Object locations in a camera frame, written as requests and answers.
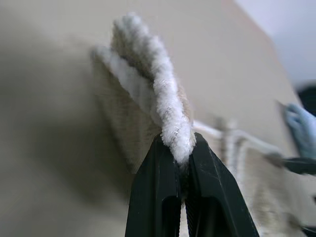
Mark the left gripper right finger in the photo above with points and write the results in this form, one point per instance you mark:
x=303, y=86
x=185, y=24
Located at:
x=217, y=195

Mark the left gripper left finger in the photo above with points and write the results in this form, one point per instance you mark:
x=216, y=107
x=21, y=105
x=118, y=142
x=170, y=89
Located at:
x=153, y=195

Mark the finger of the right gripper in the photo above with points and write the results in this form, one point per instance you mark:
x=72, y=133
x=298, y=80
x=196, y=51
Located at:
x=300, y=165

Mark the beige towel with white trim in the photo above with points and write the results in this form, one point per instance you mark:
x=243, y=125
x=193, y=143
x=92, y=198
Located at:
x=163, y=98

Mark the folded blue towel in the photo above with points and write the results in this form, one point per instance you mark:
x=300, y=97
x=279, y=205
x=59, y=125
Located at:
x=302, y=130

